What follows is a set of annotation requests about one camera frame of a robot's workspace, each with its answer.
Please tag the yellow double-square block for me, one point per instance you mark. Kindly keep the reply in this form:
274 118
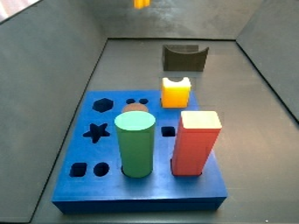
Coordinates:
142 3

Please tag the red square block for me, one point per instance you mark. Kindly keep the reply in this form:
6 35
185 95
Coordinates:
198 131

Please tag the blue shape-sorting board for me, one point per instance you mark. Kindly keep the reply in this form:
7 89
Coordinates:
93 184

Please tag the brown small cylinder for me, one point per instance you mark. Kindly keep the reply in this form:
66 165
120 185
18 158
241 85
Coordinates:
136 107

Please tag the green cylinder block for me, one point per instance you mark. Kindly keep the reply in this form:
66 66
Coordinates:
136 133

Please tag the yellow notched block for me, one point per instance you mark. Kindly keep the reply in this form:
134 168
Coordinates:
176 93

